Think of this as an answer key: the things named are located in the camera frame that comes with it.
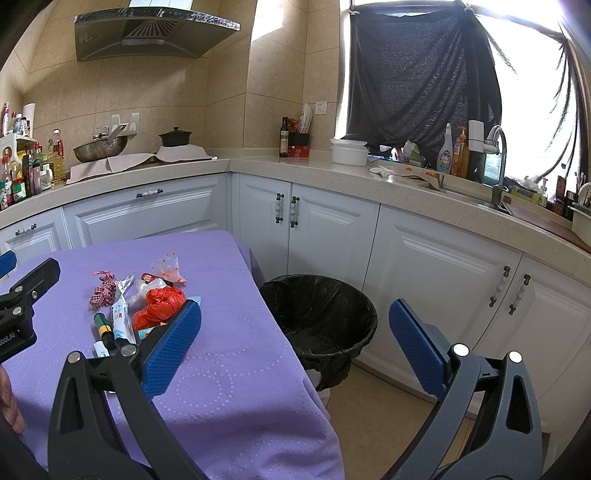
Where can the white corner cabinet doors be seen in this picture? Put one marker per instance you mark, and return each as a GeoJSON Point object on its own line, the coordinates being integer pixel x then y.
{"type": "Point", "coordinates": [295, 229]}

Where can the red small bottle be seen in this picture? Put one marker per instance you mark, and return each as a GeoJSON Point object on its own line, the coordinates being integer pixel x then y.
{"type": "Point", "coordinates": [148, 278]}

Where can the cooking oil bottle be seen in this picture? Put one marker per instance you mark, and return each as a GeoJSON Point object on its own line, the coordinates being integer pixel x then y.
{"type": "Point", "coordinates": [56, 157]}

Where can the steel wok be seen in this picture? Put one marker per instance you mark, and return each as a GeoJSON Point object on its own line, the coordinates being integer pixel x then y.
{"type": "Point", "coordinates": [105, 144]}

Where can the range hood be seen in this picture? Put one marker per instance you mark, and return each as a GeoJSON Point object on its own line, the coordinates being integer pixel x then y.
{"type": "Point", "coordinates": [149, 30]}

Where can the condiment rack with bottles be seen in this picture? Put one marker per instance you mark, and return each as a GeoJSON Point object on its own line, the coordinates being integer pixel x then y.
{"type": "Point", "coordinates": [25, 170]}

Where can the cardboard stove cover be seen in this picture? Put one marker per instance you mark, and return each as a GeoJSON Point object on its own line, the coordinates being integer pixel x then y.
{"type": "Point", "coordinates": [124, 162]}

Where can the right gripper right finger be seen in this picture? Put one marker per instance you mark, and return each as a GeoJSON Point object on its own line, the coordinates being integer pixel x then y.
{"type": "Point", "coordinates": [506, 439]}

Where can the red checkered ribbon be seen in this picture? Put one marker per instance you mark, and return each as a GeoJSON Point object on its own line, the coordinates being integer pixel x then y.
{"type": "Point", "coordinates": [104, 294]}

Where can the black pot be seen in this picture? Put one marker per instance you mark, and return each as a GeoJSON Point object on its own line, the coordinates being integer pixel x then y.
{"type": "Point", "coordinates": [175, 137]}

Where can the white lidded bucket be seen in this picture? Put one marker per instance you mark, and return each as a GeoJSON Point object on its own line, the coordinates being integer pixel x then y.
{"type": "Point", "coordinates": [349, 152]}

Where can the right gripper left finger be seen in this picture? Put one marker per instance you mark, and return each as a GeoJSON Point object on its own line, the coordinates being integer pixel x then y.
{"type": "Point", "coordinates": [103, 423]}

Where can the chrome faucet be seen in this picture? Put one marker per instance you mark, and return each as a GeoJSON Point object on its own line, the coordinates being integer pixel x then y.
{"type": "Point", "coordinates": [487, 158]}

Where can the clear crumpled plastic bag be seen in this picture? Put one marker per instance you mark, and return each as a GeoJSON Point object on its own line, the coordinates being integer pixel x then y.
{"type": "Point", "coordinates": [142, 288]}

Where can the orange dotted clear bag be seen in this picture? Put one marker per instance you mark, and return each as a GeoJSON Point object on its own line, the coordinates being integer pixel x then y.
{"type": "Point", "coordinates": [167, 268]}

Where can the red black utensil holder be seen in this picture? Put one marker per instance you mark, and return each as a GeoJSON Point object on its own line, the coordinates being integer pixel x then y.
{"type": "Point", "coordinates": [298, 145]}

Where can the person's left hand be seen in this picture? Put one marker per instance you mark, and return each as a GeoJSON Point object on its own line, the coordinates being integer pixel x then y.
{"type": "Point", "coordinates": [9, 408]}

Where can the orange detergent bottle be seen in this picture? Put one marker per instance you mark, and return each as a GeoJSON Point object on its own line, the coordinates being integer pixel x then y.
{"type": "Point", "coordinates": [461, 154]}

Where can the white drawer cabinet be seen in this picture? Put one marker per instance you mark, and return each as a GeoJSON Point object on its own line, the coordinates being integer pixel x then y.
{"type": "Point", "coordinates": [186, 205]}

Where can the dark sauce bottle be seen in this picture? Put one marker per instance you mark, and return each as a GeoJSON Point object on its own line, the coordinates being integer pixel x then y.
{"type": "Point", "coordinates": [284, 136]}

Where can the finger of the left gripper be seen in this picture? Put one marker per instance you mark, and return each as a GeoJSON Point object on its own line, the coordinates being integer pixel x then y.
{"type": "Point", "coordinates": [8, 263]}
{"type": "Point", "coordinates": [24, 294]}

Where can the black trash bin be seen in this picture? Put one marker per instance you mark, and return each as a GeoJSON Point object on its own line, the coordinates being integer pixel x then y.
{"type": "Point", "coordinates": [327, 322]}

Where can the purple tablecloth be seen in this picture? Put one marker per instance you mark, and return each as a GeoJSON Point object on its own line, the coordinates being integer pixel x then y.
{"type": "Point", "coordinates": [240, 403]}

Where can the light blue comb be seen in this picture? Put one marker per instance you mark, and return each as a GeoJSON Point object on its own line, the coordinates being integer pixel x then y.
{"type": "Point", "coordinates": [195, 299]}

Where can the orange plastic bag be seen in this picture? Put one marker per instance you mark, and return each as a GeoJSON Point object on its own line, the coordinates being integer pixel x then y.
{"type": "Point", "coordinates": [161, 305]}

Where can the white right cabinet doors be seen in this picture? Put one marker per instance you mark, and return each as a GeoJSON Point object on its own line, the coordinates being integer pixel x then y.
{"type": "Point", "coordinates": [491, 298]}

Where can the dark window curtain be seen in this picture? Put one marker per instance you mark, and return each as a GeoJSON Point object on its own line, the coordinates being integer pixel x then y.
{"type": "Point", "coordinates": [415, 69]}

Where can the white spray bottle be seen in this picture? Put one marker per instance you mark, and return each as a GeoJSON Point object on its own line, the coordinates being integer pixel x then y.
{"type": "Point", "coordinates": [445, 156]}

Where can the white blue toothpaste tube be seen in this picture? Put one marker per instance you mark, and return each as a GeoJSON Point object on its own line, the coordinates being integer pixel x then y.
{"type": "Point", "coordinates": [121, 321]}

